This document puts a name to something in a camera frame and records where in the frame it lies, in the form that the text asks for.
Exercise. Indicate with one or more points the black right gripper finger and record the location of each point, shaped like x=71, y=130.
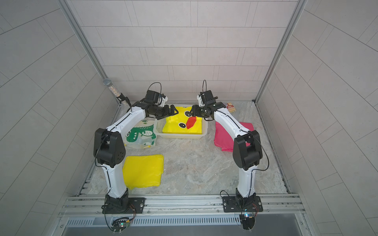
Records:
x=196, y=108
x=195, y=113

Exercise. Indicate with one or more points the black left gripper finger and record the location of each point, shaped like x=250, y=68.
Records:
x=171, y=110
x=163, y=116

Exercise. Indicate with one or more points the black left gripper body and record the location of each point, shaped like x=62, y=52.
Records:
x=158, y=110

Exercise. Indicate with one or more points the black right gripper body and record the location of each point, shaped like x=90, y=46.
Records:
x=205, y=112

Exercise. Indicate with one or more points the yellow duck face raincoat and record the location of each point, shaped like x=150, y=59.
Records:
x=183, y=123

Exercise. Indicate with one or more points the green dinosaur translucent raincoat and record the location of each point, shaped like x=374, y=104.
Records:
x=141, y=136

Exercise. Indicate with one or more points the pink raincoat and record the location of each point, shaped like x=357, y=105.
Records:
x=223, y=139

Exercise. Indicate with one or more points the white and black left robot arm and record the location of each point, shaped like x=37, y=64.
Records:
x=110, y=152

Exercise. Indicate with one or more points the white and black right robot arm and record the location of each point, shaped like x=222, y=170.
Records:
x=247, y=150

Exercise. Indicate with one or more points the white plastic perforated basket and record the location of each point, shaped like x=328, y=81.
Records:
x=159, y=124

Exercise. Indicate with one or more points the glass tube on black stand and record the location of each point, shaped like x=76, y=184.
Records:
x=122, y=100

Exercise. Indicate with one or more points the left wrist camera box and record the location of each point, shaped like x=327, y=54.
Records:
x=155, y=98

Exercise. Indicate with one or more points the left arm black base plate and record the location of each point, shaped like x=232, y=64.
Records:
x=123, y=205

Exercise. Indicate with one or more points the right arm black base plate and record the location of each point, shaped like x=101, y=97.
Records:
x=232, y=204

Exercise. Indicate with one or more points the right circuit board with wires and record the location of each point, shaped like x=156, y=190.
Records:
x=247, y=221

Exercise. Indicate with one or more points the circuit board with wires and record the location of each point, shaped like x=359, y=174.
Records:
x=119, y=224
x=247, y=221

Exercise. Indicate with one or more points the left circuit board with wires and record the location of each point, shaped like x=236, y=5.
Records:
x=119, y=224

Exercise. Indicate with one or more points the aluminium front rail frame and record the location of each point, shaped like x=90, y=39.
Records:
x=175, y=210

